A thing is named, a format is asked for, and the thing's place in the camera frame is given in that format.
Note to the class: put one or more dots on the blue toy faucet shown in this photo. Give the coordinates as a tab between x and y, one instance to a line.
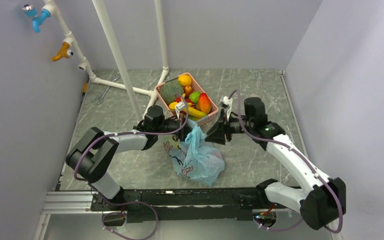
37	18

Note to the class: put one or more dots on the white pvc pipe frame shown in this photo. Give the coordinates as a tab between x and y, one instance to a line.
84	64

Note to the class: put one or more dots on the red orange fake mango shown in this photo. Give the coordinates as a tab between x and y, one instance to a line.
204	103

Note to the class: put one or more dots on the aluminium frame rail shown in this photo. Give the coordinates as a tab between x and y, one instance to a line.
79	202

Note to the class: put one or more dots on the light green fake fruit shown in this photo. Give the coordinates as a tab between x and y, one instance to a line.
194	97

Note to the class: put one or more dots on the small red peach fruit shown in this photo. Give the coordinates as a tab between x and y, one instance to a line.
188	90

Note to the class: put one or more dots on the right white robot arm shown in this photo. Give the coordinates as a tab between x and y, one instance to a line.
319	199

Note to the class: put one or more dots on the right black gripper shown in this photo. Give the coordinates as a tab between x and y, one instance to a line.
217	135

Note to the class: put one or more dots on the yellow fake lemon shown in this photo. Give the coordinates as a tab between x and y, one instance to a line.
184	80

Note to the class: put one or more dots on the light blue plastic bag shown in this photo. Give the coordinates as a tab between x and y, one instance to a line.
194	158

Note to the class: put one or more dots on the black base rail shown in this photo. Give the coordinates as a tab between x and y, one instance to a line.
239	203

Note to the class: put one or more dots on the pink plastic basket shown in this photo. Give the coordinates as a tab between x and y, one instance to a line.
214	109

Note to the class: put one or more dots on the orange handled tool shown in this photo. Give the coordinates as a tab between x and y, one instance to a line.
84	90

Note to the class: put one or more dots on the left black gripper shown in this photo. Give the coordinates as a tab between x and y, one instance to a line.
185	131

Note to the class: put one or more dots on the orange toy faucet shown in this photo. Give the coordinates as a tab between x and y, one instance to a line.
64	52

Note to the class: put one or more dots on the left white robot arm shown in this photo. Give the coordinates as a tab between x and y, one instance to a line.
91	156

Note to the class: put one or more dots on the yellow fake banana bunch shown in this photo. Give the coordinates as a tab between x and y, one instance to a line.
191	109

